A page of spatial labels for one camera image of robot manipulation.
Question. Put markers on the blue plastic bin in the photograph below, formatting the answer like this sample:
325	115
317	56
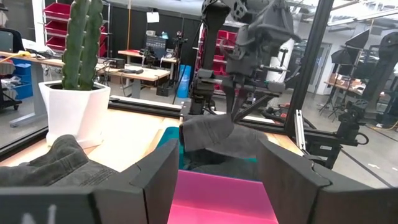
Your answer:
169	137

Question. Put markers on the red bin shelf rack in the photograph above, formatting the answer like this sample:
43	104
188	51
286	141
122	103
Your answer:
220	59
56	28

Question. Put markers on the black softbox light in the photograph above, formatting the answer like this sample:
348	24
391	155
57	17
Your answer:
354	43

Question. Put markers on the white plant pot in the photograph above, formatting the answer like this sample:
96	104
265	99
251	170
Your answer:
74	115

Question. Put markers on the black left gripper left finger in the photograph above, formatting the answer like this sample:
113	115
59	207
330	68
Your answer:
124	202

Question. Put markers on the long wooden desk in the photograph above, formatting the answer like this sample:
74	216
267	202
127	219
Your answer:
146	74

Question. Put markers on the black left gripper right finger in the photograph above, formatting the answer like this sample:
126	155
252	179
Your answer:
311	199

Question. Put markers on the small wooden desk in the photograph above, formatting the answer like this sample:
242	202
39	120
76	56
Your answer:
133	53

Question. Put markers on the silver aluminium bracket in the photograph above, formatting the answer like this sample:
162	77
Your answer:
300	130

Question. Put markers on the black aluminium frame post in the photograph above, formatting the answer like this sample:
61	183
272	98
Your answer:
311	46

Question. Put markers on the white paper sign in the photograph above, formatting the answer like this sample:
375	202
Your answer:
153	17

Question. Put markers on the translucent pink plastic bin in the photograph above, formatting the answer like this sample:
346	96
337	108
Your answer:
217	199

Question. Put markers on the blue plastic crate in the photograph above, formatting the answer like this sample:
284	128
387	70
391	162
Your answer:
23	90

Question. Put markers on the black office chair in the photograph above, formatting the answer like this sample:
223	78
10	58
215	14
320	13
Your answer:
14	39

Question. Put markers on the green cactus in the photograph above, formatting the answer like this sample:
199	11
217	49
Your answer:
74	46

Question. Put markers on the blue cylinder bin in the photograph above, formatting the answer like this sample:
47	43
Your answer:
184	81

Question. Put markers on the black frame rail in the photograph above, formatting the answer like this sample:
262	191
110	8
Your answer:
143	105

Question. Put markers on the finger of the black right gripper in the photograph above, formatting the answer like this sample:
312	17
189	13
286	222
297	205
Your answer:
253	107
232	99

